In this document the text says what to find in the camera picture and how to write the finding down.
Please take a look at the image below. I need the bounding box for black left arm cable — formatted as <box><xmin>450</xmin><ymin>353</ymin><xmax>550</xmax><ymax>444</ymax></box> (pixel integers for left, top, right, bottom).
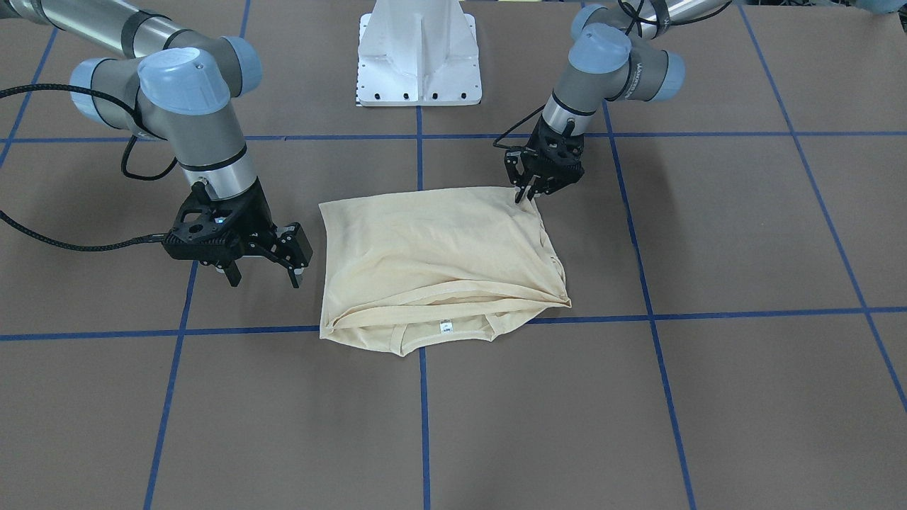
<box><xmin>493</xmin><ymin>106</ymin><xmax>546</xmax><ymax>151</ymax></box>

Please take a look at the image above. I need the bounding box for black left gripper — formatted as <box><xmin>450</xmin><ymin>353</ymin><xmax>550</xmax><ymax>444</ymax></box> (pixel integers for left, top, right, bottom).
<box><xmin>503</xmin><ymin>118</ymin><xmax>585</xmax><ymax>204</ymax></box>

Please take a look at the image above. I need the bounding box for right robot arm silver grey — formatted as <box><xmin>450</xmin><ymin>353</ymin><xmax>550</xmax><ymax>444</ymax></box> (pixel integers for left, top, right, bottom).
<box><xmin>2</xmin><ymin>1</ymin><xmax>313</xmax><ymax>288</ymax></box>

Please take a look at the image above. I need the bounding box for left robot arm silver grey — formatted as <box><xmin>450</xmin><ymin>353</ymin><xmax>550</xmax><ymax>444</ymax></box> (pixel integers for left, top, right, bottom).
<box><xmin>503</xmin><ymin>1</ymin><xmax>729</xmax><ymax>203</ymax></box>

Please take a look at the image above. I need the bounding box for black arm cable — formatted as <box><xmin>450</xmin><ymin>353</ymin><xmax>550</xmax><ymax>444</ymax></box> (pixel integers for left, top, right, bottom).
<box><xmin>493</xmin><ymin>106</ymin><xmax>546</xmax><ymax>151</ymax></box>
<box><xmin>0</xmin><ymin>84</ymin><xmax>178</xmax><ymax>254</ymax></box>

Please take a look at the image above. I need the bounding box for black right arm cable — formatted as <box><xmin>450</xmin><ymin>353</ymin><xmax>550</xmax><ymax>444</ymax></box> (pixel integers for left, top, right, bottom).
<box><xmin>0</xmin><ymin>84</ymin><xmax>178</xmax><ymax>254</ymax></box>

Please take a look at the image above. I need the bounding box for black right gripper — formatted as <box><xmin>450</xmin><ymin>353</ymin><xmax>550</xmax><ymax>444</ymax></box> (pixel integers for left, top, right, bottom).
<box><xmin>162</xmin><ymin>181</ymin><xmax>313</xmax><ymax>288</ymax></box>

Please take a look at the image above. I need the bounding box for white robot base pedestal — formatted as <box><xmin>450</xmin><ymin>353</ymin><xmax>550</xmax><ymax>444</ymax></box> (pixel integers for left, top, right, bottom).
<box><xmin>356</xmin><ymin>1</ymin><xmax>483</xmax><ymax>107</ymax></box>

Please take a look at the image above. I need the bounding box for beige long-sleeve graphic shirt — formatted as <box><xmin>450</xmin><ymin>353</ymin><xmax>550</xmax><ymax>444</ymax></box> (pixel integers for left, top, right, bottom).
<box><xmin>320</xmin><ymin>186</ymin><xmax>571</xmax><ymax>356</ymax></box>

